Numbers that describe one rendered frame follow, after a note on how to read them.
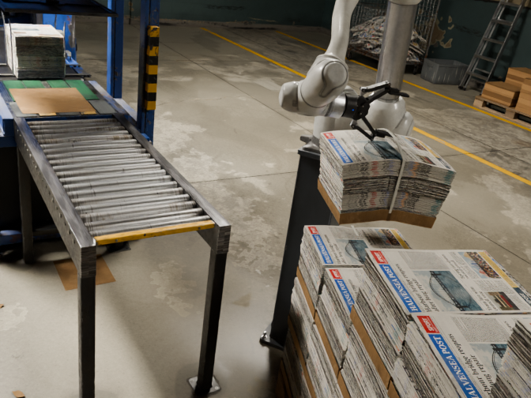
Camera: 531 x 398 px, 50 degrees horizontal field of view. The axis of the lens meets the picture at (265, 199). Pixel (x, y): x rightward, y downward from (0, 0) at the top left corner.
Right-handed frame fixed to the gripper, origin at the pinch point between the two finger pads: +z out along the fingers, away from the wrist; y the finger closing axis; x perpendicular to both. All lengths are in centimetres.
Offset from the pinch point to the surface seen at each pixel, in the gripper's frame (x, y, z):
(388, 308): 68, 30, -21
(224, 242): -10, 62, -47
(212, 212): -21, 55, -52
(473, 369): 96, 23, -16
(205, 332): -10, 104, -47
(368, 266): 53, 28, -21
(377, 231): -3.3, 46.8, 8.5
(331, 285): 31, 50, -19
